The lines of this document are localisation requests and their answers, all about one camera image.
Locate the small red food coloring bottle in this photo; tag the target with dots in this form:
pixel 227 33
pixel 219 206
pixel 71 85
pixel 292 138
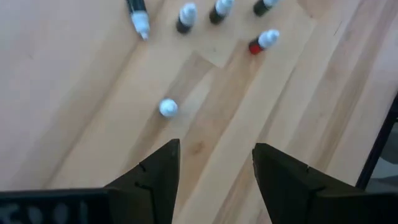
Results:
pixel 267 39

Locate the small green food coloring bottle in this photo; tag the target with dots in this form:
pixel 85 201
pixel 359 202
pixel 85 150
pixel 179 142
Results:
pixel 261 7

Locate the small purple food coloring bottle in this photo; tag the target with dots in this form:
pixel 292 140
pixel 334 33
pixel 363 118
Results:
pixel 168 107

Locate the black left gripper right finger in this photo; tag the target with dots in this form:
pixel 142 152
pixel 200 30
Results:
pixel 286 193

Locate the black aluminium table frame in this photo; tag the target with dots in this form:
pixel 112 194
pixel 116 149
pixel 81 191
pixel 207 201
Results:
pixel 381 140

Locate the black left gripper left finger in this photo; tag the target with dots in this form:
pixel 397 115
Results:
pixel 155 193

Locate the small dark food coloring bottle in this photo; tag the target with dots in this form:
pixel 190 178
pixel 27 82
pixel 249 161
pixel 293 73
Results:
pixel 187 14
pixel 140 21
pixel 223 6

